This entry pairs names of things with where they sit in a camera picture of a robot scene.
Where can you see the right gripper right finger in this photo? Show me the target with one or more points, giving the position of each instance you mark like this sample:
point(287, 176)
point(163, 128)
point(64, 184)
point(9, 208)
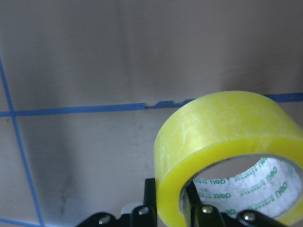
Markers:
point(198, 214)

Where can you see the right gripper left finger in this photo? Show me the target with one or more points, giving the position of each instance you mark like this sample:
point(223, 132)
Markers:
point(145, 215)

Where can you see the yellow tape roll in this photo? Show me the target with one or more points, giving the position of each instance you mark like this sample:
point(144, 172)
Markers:
point(242, 151)

